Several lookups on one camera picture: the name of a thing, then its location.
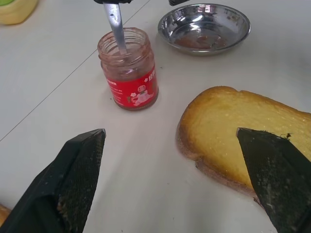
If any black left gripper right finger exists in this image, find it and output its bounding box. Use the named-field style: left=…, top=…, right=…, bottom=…
left=236, top=127, right=311, bottom=233

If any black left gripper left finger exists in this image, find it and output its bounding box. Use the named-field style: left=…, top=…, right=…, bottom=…
left=0, top=128, right=106, bottom=233

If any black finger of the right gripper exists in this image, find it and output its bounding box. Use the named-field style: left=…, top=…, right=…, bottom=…
left=93, top=0, right=133, bottom=5

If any metal spoon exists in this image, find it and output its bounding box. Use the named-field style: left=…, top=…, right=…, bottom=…
left=102, top=1, right=128, bottom=55

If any small bread piece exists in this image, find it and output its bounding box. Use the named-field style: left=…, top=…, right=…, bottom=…
left=0, top=203, right=12, bottom=227

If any glass jam jar red label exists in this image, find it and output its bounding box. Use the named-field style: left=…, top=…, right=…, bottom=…
left=97, top=27, right=159, bottom=112

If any toasted bread slice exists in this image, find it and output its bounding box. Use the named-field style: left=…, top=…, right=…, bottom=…
left=175, top=85, right=311, bottom=204

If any stainless steel bowl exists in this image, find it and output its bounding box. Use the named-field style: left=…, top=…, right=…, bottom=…
left=157, top=3, right=252, bottom=57

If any yellow plastic container green lid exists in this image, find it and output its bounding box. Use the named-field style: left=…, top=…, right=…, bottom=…
left=0, top=0, right=39, bottom=25

